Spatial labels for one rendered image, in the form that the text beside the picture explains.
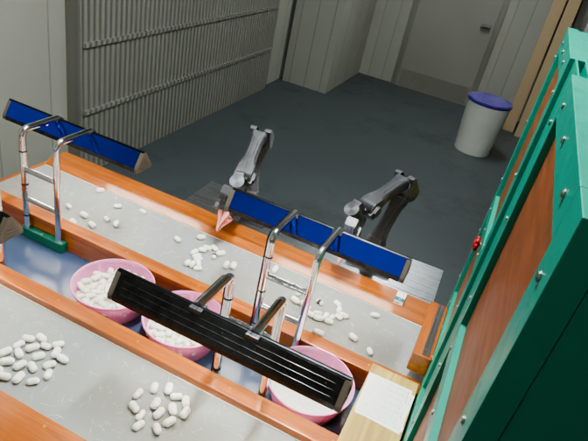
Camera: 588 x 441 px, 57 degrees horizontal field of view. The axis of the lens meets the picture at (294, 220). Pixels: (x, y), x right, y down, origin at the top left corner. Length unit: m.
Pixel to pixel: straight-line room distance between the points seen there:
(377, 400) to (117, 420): 0.71
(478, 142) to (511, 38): 2.07
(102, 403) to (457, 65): 6.81
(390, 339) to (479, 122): 4.23
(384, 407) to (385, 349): 0.29
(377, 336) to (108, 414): 0.90
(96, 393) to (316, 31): 5.61
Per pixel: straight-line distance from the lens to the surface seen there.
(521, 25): 7.69
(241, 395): 1.58
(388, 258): 1.66
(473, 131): 5.97
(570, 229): 0.50
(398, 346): 1.92
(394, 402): 1.68
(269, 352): 1.24
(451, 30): 7.71
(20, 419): 1.55
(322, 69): 6.74
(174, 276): 1.94
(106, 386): 1.62
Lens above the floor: 1.96
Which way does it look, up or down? 30 degrees down
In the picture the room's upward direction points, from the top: 13 degrees clockwise
